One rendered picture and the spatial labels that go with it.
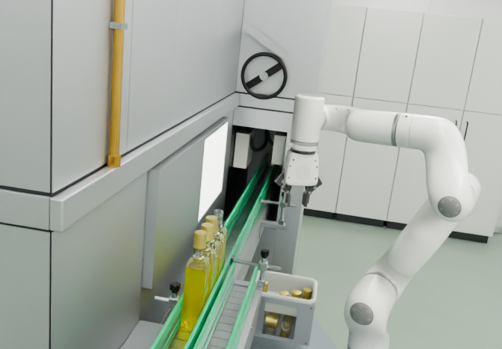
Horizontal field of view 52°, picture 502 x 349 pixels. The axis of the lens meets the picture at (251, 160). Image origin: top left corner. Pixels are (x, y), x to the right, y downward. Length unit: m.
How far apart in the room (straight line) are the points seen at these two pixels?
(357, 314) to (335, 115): 0.57
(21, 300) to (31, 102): 0.36
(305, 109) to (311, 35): 0.97
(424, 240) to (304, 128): 0.44
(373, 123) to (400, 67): 3.79
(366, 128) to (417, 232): 0.30
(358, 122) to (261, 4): 1.14
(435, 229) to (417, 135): 0.26
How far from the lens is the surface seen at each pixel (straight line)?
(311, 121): 1.47
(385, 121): 1.39
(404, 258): 1.47
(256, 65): 2.42
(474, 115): 5.35
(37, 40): 0.90
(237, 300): 1.67
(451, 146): 1.37
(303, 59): 2.40
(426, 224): 1.45
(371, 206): 5.43
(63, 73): 0.92
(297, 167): 1.51
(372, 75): 5.16
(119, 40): 1.07
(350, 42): 5.14
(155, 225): 1.41
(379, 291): 1.51
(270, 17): 2.41
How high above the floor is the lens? 1.88
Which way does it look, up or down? 15 degrees down
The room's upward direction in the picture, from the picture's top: 6 degrees clockwise
